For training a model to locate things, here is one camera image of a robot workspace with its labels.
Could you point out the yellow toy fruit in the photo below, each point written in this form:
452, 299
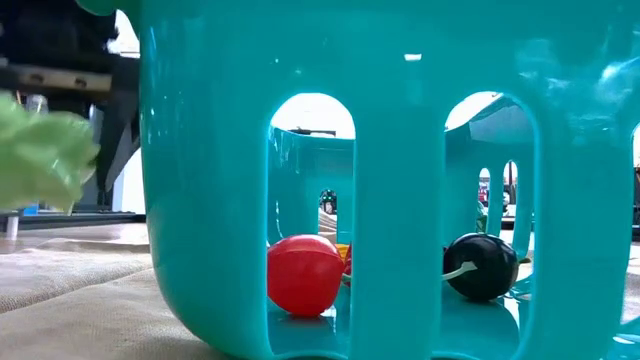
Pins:
341, 250

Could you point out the black table frame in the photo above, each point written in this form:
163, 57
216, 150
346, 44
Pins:
100, 219

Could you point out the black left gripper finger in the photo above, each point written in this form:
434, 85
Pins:
117, 135

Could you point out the green toy lettuce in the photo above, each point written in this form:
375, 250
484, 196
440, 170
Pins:
40, 155

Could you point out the red toy cherry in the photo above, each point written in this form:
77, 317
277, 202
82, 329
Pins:
302, 275

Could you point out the blue box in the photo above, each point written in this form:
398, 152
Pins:
31, 209

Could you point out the tan burlap cloth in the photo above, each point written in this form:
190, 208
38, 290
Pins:
75, 320

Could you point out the white plaid dish towel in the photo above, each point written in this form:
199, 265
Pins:
327, 224

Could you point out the grey metal post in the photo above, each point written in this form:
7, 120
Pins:
12, 227

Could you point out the black metal rack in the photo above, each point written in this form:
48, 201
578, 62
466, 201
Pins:
636, 200

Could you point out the teal plastic slotted basket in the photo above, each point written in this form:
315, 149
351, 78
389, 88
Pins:
210, 150

